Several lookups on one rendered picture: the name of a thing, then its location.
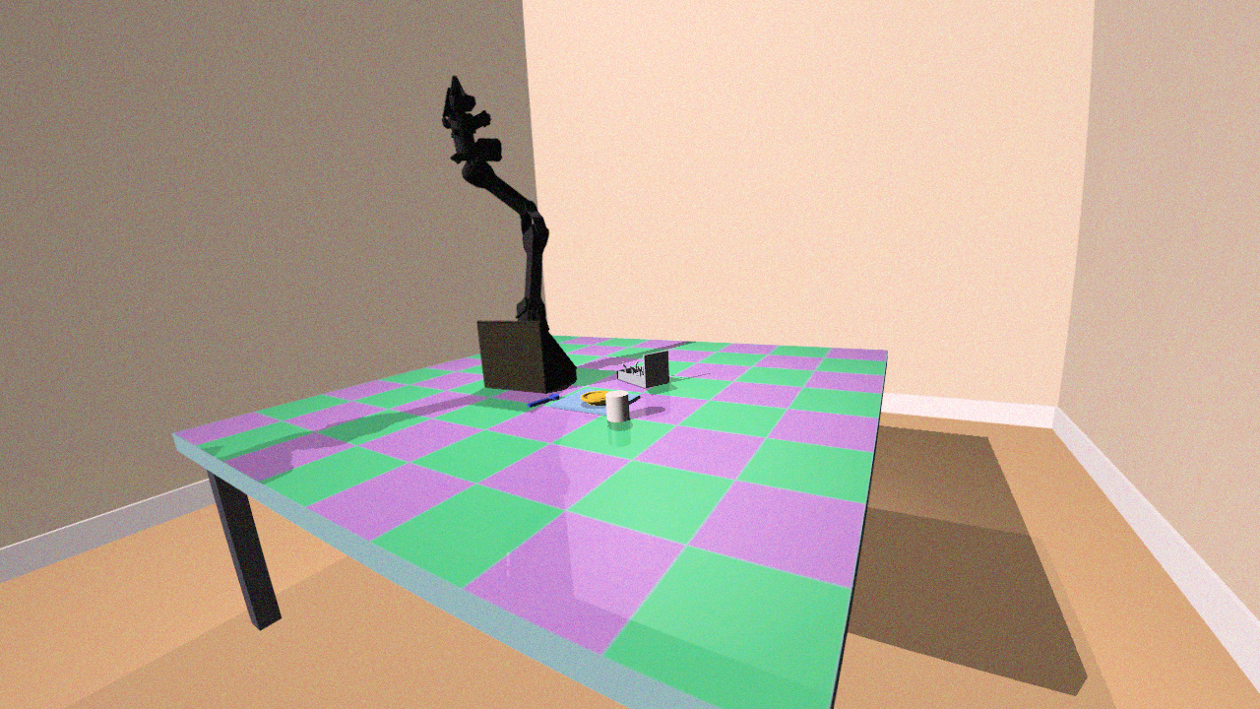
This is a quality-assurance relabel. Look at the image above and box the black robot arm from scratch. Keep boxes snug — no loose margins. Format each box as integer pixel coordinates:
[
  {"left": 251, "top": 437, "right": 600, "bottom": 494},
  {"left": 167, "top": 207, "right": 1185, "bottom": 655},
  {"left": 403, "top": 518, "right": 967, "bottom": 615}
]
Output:
[{"left": 450, "top": 110, "right": 549, "bottom": 331}]

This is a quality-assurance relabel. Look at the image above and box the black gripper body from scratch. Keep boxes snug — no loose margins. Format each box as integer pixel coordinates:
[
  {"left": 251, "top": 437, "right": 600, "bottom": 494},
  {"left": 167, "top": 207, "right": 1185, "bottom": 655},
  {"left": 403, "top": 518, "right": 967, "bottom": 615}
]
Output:
[{"left": 442, "top": 97, "right": 476, "bottom": 140}]

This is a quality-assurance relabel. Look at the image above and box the grey dish rack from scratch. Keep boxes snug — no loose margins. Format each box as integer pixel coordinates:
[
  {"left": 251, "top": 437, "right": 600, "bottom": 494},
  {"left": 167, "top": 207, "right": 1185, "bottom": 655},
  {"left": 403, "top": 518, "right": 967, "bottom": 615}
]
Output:
[{"left": 616, "top": 351, "right": 669, "bottom": 388}]

